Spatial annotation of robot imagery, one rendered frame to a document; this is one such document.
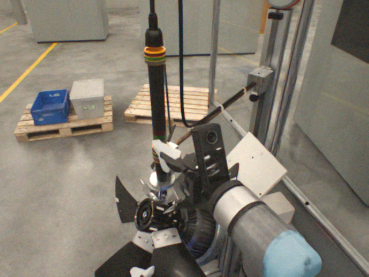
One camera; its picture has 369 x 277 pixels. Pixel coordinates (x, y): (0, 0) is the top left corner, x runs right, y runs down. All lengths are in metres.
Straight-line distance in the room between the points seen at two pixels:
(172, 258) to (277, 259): 0.58
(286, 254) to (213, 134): 0.20
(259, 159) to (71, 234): 1.93
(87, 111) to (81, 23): 4.46
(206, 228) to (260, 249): 0.67
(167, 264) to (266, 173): 0.46
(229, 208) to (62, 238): 2.28
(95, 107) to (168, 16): 3.08
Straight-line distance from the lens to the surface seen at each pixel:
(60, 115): 3.80
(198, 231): 1.03
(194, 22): 6.23
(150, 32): 0.56
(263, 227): 0.40
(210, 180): 0.46
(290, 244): 0.39
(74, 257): 2.48
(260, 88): 1.14
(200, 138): 0.44
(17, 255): 2.68
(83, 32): 7.97
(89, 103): 3.68
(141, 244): 1.07
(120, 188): 1.24
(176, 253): 0.94
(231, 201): 0.42
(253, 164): 1.08
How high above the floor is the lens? 1.98
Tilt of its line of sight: 35 degrees down
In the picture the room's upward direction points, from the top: straight up
